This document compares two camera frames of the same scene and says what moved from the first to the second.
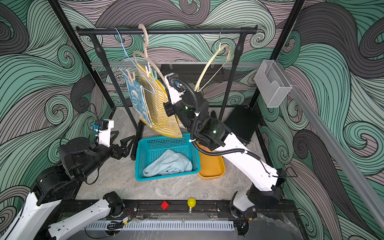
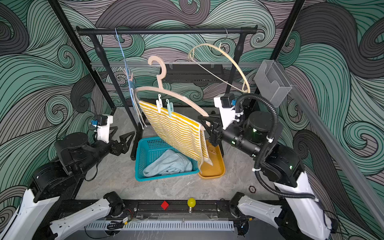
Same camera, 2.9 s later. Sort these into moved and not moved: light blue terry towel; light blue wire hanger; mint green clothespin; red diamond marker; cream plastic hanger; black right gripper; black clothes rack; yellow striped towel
Moved: yellow striped towel; mint green clothespin; cream plastic hanger; black right gripper; light blue wire hanger
Not moved: light blue terry towel; black clothes rack; red diamond marker
